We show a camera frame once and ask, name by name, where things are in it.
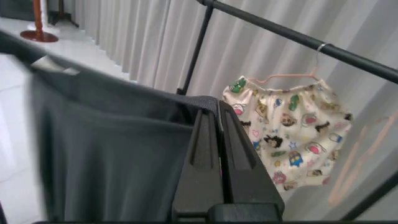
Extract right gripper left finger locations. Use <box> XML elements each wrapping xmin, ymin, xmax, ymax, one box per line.
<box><xmin>171</xmin><ymin>108</ymin><xmax>224</xmax><ymax>222</ymax></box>

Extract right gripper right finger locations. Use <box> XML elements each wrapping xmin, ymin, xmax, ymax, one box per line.
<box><xmin>219</xmin><ymin>100</ymin><xmax>285</xmax><ymax>222</ymax></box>

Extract cream printed shorts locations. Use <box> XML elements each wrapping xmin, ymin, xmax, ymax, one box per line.
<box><xmin>221</xmin><ymin>76</ymin><xmax>354</xmax><ymax>192</ymax></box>

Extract dark grey garment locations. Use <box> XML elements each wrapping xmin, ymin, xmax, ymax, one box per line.
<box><xmin>0</xmin><ymin>29</ymin><xmax>220</xmax><ymax>222</ymax></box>

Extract pink clothes hanger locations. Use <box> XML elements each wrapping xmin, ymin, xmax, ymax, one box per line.
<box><xmin>328</xmin><ymin>110</ymin><xmax>398</xmax><ymax>206</ymax></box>
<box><xmin>247</xmin><ymin>42</ymin><xmax>327</xmax><ymax>84</ymax></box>

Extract black clothes rack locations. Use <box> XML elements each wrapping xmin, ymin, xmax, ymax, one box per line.
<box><xmin>175</xmin><ymin>0</ymin><xmax>398</xmax><ymax>222</ymax></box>

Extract red floor stand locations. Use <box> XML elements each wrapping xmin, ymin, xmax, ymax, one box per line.
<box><xmin>20</xmin><ymin>0</ymin><xmax>59</xmax><ymax>43</ymax></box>

